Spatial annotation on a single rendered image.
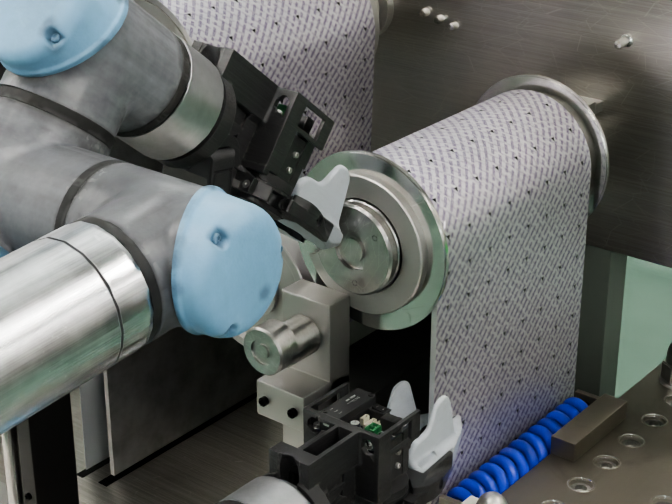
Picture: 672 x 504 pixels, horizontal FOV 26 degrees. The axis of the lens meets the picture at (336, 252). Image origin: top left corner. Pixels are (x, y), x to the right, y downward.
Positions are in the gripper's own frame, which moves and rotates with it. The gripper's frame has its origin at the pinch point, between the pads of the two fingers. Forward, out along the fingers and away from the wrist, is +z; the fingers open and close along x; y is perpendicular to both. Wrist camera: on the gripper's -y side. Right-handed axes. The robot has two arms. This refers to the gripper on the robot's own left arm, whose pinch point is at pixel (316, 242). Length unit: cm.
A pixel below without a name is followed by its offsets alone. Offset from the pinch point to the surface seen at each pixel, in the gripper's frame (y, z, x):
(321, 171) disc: 5.6, 0.6, 2.7
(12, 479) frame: -27.7, 12.1, 29.6
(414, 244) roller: 2.5, 2.1, -7.0
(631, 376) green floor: 34, 240, 70
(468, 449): -9.3, 20.6, -8.2
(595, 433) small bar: -3.4, 30.0, -14.4
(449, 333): -2.0, 10.0, -8.2
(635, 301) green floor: 58, 269, 89
